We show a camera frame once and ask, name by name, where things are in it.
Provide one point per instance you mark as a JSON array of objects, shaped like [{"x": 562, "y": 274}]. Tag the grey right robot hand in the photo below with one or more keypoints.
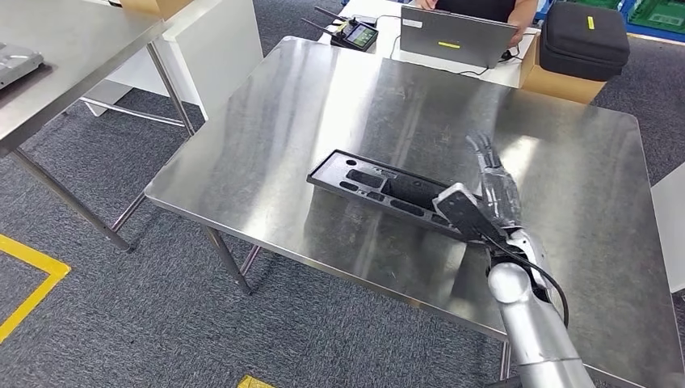
[{"x": 503, "y": 198}]

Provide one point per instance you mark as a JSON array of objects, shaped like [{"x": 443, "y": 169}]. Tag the black plastic plate part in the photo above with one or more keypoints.
[{"x": 332, "y": 174}]

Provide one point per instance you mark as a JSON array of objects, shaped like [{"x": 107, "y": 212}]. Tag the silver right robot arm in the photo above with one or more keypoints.
[{"x": 535, "y": 332}]

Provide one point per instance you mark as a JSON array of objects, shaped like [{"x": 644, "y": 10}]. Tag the person's left forearm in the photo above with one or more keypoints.
[{"x": 527, "y": 13}]

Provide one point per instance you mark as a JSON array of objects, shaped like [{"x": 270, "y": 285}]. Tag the stainless steel workbench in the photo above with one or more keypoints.
[{"x": 321, "y": 107}]

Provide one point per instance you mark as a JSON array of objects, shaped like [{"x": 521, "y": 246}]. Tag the cardboard box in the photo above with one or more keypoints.
[{"x": 556, "y": 85}]

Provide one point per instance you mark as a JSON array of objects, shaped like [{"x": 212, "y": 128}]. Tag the white desk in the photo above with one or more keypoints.
[{"x": 428, "y": 68}]

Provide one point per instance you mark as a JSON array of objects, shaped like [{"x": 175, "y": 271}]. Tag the person's left hand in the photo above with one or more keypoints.
[{"x": 518, "y": 33}]

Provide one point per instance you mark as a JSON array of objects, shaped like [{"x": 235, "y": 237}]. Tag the person's hand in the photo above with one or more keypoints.
[
  {"x": 518, "y": 33},
  {"x": 425, "y": 4}
]

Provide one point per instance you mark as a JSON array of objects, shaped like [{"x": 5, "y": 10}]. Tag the grey laptop yellow sticker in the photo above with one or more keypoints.
[{"x": 455, "y": 35}]

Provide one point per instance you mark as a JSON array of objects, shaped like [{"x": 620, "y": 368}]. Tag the white table chrome legs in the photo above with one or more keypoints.
[{"x": 671, "y": 230}]

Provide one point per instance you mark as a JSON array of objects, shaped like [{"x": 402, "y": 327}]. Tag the black carrying case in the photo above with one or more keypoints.
[{"x": 583, "y": 43}]

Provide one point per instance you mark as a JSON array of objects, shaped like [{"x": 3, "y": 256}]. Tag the person's right hand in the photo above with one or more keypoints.
[{"x": 425, "y": 4}]

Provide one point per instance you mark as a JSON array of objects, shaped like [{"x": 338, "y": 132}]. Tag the black remote controller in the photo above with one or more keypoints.
[{"x": 361, "y": 36}]

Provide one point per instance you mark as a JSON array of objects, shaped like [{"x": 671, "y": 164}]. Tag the green plastic crate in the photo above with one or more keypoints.
[{"x": 658, "y": 16}]

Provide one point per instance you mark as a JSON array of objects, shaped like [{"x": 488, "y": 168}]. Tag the white cabinet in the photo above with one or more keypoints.
[{"x": 225, "y": 48}]

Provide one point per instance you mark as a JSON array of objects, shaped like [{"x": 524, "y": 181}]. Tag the brown cardboard carton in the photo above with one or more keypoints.
[{"x": 160, "y": 6}]

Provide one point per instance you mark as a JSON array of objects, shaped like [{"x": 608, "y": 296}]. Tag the stainless steel table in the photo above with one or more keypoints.
[{"x": 69, "y": 64}]

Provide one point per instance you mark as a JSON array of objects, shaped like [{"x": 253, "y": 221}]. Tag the grey flat metal case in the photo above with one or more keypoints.
[{"x": 16, "y": 64}]

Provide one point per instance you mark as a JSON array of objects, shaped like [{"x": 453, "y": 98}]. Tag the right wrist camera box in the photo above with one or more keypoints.
[{"x": 465, "y": 214}]

